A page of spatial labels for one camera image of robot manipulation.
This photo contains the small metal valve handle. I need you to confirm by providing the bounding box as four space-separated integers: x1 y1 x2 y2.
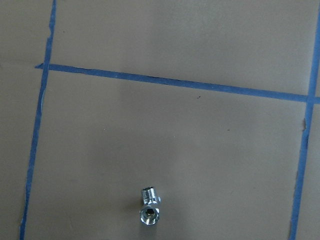
139 186 161 226

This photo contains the brown paper table cover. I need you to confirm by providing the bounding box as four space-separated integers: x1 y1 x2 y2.
0 0 320 240

